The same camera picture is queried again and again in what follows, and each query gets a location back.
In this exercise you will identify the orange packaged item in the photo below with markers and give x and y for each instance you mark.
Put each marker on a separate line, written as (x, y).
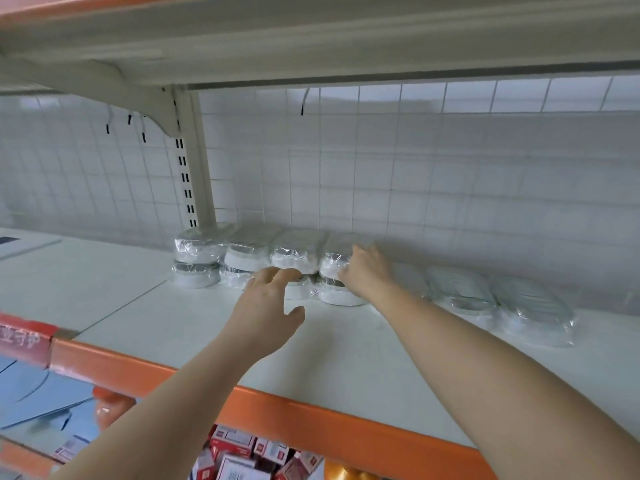
(112, 407)

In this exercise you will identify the person's right forearm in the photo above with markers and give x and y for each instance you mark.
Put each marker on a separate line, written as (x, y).
(500, 385)

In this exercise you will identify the stacks of clear-lid soap dishes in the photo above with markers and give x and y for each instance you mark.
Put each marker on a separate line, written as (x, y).
(245, 257)

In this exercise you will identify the blue tub of red packets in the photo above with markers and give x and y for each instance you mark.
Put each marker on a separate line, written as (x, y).
(250, 457)

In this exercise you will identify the blue paper sheet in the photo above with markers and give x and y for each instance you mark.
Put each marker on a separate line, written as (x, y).
(40, 390)

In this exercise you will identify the person's left forearm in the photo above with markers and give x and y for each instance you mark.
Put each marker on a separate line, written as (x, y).
(160, 425)

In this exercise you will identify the pink printed label strip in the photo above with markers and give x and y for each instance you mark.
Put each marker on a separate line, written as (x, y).
(25, 340)

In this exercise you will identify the orange metal store shelving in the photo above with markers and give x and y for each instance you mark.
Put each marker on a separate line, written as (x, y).
(300, 415)

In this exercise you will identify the person's left hand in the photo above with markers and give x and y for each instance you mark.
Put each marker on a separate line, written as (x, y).
(260, 320)

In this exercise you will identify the person's right hand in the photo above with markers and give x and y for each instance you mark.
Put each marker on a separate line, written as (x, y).
(370, 275)

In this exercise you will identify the orange plastic bottle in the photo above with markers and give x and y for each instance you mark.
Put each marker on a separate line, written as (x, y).
(345, 473)

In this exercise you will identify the white flat carton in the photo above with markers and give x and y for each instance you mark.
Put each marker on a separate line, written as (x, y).
(25, 243)

